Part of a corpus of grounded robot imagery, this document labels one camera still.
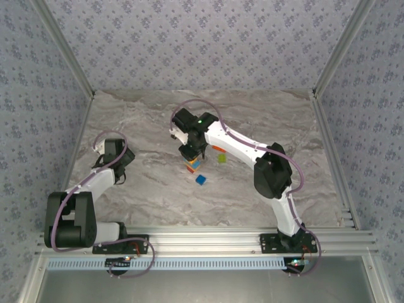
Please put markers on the aluminium corner post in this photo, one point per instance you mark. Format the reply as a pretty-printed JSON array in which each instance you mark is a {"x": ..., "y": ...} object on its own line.
[
  {"x": 64, "y": 47},
  {"x": 341, "y": 47}
]

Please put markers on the yellow lego brick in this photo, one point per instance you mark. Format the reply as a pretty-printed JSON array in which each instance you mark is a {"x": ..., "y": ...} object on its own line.
[{"x": 188, "y": 165}]

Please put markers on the dark blue lego brick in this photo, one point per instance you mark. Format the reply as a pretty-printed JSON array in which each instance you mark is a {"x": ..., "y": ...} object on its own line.
[{"x": 200, "y": 180}]

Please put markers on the red lego brick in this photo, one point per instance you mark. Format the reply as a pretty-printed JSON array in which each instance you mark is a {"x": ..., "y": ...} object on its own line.
[{"x": 191, "y": 170}]

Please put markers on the small controller board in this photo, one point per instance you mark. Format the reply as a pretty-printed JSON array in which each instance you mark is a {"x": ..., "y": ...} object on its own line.
[
  {"x": 296, "y": 262},
  {"x": 118, "y": 262}
]

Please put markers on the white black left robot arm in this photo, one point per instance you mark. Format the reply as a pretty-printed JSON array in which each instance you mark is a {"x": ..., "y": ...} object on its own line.
[{"x": 94, "y": 183}]

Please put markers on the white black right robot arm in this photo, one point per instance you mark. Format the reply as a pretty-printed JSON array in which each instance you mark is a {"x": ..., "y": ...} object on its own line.
[{"x": 233, "y": 142}]

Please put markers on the green lego brick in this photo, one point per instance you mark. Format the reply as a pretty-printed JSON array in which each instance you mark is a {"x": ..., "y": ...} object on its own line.
[{"x": 222, "y": 158}]

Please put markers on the aluminium side rail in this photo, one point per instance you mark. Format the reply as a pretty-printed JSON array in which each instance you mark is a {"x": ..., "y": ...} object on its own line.
[
  {"x": 334, "y": 158},
  {"x": 78, "y": 139}
]

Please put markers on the long aluminium base rail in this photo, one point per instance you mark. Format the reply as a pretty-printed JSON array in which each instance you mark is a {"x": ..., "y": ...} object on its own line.
[{"x": 205, "y": 240}]

